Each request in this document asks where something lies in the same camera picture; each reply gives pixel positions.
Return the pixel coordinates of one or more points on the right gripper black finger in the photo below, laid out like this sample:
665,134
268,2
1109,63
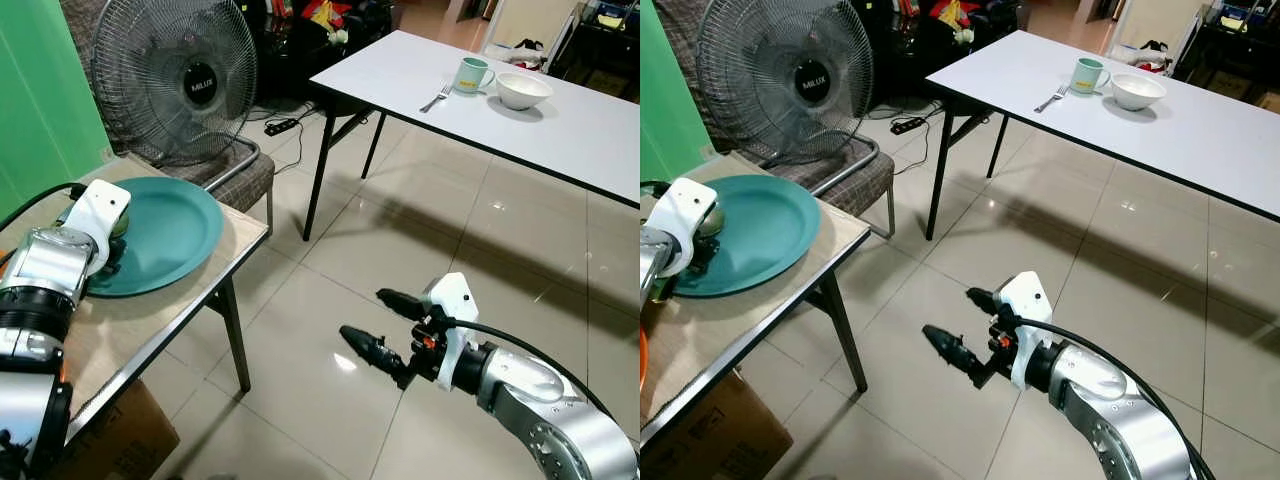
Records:
402,303
375,350
955,350
985,300

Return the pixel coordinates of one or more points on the teal round plate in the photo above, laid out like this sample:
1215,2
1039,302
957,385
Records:
765,232
170,235

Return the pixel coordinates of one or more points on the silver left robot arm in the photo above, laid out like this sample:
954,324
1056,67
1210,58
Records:
45,268
652,262

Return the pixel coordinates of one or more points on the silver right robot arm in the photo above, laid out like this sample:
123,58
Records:
1110,400
545,405

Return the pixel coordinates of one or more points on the wooden side table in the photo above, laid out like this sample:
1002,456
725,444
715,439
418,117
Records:
150,320
740,330

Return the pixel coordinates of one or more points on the brown cardboard box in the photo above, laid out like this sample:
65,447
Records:
715,435
120,440

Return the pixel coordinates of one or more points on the white table with black legs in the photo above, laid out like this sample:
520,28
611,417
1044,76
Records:
1190,135
560,130

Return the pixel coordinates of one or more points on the black power strip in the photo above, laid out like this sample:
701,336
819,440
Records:
282,126
907,125

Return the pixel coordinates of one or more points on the silver fork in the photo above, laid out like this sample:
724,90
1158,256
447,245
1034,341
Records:
1051,99
436,99

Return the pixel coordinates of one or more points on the black shelf with clutter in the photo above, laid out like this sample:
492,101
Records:
600,55
1235,50

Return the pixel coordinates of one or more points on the light green mug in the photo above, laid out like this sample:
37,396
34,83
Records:
470,75
1085,75

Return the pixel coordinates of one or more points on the white bowl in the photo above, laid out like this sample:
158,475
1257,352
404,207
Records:
523,90
1138,90

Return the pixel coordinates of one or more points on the yellow and red toy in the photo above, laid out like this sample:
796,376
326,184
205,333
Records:
955,15
328,15

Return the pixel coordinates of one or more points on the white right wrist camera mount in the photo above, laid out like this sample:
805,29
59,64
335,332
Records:
455,320
1030,315

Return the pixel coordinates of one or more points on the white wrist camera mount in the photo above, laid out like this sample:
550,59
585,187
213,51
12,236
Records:
1030,315
100,205
686,205
455,320

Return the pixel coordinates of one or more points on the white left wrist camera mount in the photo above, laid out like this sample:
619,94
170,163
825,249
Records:
100,205
686,205

